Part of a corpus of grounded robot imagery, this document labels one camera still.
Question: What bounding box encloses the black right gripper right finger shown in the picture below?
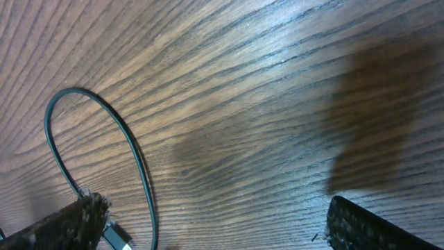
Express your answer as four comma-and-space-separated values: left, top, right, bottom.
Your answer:
324, 196, 441, 250

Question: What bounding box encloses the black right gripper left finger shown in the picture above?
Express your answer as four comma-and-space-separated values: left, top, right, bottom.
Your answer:
1, 192, 110, 250

